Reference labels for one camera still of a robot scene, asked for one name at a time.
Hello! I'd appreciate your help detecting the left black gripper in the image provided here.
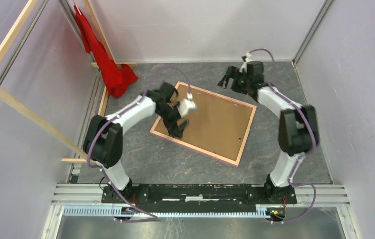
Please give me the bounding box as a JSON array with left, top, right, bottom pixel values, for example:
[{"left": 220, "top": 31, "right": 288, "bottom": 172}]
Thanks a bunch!
[{"left": 156, "top": 102, "right": 190, "bottom": 140}]

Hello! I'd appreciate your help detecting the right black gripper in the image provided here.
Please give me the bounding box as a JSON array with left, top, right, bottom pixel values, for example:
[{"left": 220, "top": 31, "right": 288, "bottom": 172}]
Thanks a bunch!
[{"left": 217, "top": 66, "right": 250, "bottom": 95}]

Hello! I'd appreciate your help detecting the pink wooden picture frame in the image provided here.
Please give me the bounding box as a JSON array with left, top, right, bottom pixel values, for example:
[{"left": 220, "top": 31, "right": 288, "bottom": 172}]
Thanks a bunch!
[{"left": 149, "top": 81, "right": 258, "bottom": 168}]

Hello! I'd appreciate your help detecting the brown cardboard backing board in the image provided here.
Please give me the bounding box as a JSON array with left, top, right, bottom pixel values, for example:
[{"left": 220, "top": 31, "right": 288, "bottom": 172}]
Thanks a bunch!
[{"left": 154, "top": 84, "right": 254, "bottom": 163}]

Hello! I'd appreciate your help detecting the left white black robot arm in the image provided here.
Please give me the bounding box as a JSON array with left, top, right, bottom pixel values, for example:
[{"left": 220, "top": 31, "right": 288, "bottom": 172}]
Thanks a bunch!
[{"left": 82, "top": 82, "right": 197, "bottom": 203}]

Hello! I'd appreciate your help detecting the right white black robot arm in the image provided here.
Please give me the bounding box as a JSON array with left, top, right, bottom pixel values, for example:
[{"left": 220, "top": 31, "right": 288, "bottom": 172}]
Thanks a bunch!
[{"left": 218, "top": 61, "right": 319, "bottom": 203}]

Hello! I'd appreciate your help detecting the red cloth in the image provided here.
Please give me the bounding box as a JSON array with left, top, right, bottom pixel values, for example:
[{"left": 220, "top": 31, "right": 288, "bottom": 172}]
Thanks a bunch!
[{"left": 74, "top": 5, "right": 138, "bottom": 98}]

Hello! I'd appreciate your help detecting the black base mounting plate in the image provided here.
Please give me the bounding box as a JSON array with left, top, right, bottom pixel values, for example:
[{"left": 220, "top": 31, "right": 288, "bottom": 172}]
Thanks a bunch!
[{"left": 101, "top": 183, "right": 297, "bottom": 214}]

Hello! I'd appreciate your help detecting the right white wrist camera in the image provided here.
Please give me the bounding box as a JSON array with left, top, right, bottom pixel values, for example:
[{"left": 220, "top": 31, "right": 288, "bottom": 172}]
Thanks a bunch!
[{"left": 239, "top": 52, "right": 252, "bottom": 73}]

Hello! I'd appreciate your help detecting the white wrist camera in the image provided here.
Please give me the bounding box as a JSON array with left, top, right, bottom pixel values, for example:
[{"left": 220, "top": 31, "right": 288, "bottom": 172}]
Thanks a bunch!
[
  {"left": 239, "top": 52, "right": 252, "bottom": 73},
  {"left": 177, "top": 93, "right": 197, "bottom": 118}
]

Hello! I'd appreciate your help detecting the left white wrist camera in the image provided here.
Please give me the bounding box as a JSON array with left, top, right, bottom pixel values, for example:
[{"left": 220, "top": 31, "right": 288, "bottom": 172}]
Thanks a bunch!
[{"left": 177, "top": 93, "right": 197, "bottom": 118}]

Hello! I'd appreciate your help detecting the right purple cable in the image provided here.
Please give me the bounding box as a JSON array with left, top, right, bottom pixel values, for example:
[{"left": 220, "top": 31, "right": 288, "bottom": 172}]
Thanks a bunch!
[{"left": 248, "top": 48, "right": 318, "bottom": 224}]

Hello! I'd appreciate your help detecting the purple cable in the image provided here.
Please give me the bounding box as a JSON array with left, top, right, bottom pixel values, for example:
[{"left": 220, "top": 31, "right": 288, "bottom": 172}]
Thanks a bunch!
[
  {"left": 248, "top": 48, "right": 318, "bottom": 224},
  {"left": 86, "top": 66, "right": 195, "bottom": 223}
]

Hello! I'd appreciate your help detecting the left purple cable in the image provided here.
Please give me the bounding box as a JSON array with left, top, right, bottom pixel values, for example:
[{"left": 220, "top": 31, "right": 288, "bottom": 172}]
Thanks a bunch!
[{"left": 86, "top": 66, "right": 195, "bottom": 223}]

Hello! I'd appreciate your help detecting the white slotted cable duct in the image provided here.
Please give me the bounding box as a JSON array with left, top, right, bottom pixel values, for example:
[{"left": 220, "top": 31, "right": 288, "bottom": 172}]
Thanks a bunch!
[{"left": 62, "top": 206, "right": 270, "bottom": 219}]

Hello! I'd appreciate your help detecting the wooden rack frame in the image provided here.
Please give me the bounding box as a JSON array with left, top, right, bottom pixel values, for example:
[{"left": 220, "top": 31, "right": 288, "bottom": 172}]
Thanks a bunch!
[{"left": 0, "top": 0, "right": 138, "bottom": 165}]

